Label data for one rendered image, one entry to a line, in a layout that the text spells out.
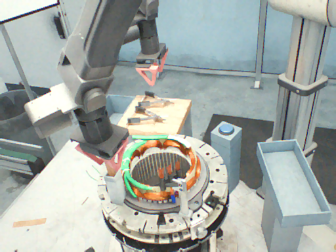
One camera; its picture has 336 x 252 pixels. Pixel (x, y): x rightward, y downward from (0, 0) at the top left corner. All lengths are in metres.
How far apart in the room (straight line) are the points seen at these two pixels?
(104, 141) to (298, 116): 0.62
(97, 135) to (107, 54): 0.20
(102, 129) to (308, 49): 0.59
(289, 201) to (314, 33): 0.42
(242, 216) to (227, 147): 0.24
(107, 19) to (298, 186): 0.66
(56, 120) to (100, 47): 0.17
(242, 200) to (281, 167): 0.27
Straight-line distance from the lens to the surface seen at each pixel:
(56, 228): 1.21
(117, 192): 0.75
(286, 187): 0.90
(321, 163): 2.49
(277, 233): 0.99
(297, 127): 1.07
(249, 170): 2.34
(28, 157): 1.56
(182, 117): 1.05
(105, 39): 0.45
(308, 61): 0.97
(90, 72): 0.47
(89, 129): 0.61
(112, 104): 1.24
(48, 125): 0.57
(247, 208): 1.16
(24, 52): 3.38
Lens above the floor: 1.69
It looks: 38 degrees down
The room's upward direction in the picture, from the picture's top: 7 degrees counter-clockwise
